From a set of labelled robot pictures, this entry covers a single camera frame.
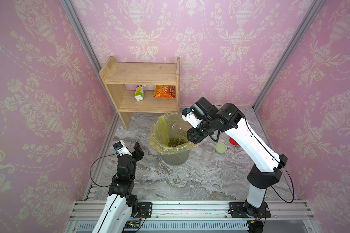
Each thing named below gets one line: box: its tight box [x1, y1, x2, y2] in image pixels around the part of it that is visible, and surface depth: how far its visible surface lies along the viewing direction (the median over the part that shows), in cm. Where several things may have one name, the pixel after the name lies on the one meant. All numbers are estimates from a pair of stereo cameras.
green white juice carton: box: [134, 84, 146, 102], surface depth 97 cm
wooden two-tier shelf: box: [99, 56, 181, 130], surface depth 86 cm
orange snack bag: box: [153, 84, 176, 99], surface depth 98 cm
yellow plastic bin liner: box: [148, 112, 199, 155], surface depth 76 cm
